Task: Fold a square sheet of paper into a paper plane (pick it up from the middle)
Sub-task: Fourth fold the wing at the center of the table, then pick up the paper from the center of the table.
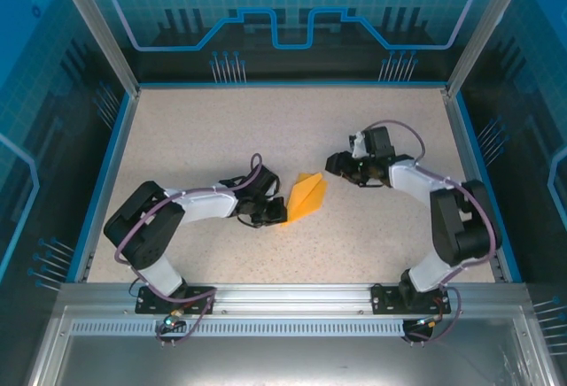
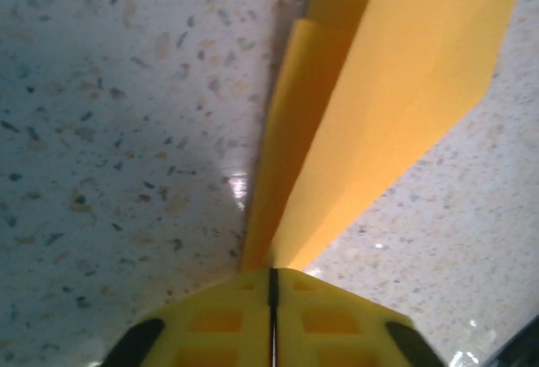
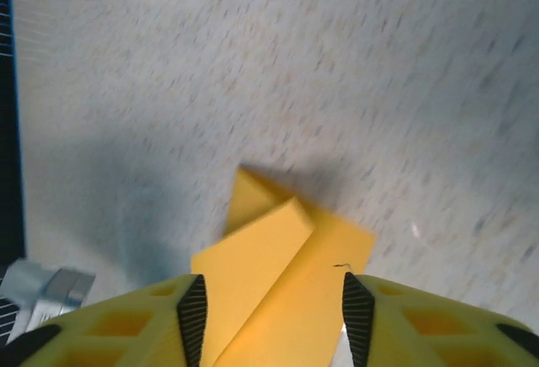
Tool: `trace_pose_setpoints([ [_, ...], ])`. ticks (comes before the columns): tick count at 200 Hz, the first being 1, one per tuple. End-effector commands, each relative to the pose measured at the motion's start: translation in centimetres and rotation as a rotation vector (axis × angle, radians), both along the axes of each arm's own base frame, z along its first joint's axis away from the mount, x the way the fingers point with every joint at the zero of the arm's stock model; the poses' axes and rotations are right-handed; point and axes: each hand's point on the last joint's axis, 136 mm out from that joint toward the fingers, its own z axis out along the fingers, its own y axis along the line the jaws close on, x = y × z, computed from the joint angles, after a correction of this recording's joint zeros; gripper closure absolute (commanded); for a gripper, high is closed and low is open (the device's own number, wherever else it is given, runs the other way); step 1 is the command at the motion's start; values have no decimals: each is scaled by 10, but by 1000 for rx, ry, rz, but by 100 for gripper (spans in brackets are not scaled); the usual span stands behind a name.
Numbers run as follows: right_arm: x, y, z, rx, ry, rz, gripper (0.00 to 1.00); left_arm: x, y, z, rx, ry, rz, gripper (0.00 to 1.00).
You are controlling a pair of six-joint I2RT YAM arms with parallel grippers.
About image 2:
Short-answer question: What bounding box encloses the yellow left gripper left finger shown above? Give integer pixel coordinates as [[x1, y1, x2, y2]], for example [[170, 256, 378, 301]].
[[103, 268, 275, 367]]

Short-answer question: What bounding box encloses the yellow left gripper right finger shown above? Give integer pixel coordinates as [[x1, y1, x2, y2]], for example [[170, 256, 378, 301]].
[[272, 268, 444, 367]]

